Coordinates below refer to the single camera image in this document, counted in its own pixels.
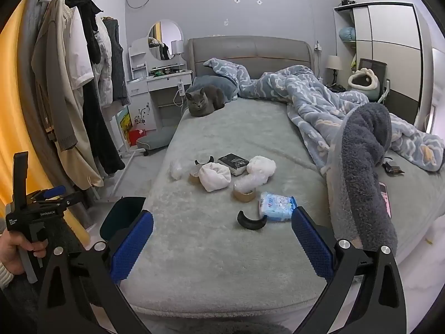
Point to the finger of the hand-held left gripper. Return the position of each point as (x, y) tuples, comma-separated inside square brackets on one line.
[(69, 200), (54, 191)]

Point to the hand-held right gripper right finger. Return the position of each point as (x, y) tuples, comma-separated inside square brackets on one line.
[(313, 245)]

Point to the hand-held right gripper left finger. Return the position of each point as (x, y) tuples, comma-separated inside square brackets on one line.
[(132, 247)]

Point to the dark green bin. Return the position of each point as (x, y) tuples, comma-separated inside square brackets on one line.
[(120, 217)]

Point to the blue tissue pack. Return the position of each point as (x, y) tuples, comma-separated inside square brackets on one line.
[(276, 207)]

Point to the large black curved piece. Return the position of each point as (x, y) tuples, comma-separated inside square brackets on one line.
[(250, 224)]

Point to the cardboard tape roll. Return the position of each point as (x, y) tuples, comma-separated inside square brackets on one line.
[(193, 179), (243, 196)]

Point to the bubble wrap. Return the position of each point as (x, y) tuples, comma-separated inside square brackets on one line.
[(245, 182)]

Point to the white cloth ball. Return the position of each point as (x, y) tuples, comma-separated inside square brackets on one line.
[(260, 168)]

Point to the white cloth roll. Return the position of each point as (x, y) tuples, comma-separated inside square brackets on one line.
[(215, 177)]

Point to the small black curved piece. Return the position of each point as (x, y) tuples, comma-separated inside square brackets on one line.
[(203, 162)]

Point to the black tissue box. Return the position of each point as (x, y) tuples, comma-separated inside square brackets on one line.
[(233, 163)]

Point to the person's left forearm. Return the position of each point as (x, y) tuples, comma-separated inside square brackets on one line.
[(5, 276)]

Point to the person's left hand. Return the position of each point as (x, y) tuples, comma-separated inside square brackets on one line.
[(12, 252)]

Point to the black pants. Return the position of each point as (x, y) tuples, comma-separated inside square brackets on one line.
[(100, 139)]

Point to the grey bed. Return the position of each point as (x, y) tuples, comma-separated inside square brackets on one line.
[(215, 250)]

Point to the pink phone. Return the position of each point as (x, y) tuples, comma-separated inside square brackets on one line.
[(385, 198)]

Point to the yellow curtain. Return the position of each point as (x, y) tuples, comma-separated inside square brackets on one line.
[(14, 111)]

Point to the grey fleece garment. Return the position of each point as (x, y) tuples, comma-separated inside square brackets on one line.
[(361, 167)]

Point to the red bag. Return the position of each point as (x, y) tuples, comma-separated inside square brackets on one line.
[(136, 136)]

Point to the colourful picture board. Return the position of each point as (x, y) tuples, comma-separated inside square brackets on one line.
[(124, 123)]

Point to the grey floor cushion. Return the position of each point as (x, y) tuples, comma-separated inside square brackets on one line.
[(154, 141)]

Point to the black pouch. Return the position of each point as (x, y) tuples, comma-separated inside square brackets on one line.
[(393, 167)]

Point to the taupe coat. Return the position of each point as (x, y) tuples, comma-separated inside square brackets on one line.
[(52, 76)]

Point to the white quilted jacket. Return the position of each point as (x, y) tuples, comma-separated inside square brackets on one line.
[(104, 73)]

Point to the white shirt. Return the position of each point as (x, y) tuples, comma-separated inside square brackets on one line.
[(80, 55)]

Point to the blue patterned blanket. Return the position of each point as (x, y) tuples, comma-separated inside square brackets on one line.
[(313, 104)]

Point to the white vanity desk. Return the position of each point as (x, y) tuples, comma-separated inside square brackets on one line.
[(156, 83)]

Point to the grey knit cardigan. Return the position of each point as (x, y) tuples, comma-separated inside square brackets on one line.
[(118, 59)]

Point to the white power strip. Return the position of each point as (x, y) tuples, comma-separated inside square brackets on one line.
[(180, 87)]

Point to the grey cat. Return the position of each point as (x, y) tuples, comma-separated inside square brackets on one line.
[(203, 101)]

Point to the black hanging garment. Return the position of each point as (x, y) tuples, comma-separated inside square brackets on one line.
[(88, 24)]

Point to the blue-grey pillow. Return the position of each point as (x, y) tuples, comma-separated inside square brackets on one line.
[(208, 80)]

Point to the white table lamp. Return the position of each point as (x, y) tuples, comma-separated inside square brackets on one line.
[(334, 62)]

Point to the white vanity lamp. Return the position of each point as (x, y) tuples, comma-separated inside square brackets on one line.
[(177, 47)]

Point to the round mirror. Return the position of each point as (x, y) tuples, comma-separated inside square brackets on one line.
[(170, 34)]

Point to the blue plush toy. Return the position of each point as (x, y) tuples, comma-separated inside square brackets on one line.
[(347, 34)]

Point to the white and grey wardrobe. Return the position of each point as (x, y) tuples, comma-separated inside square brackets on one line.
[(393, 41)]

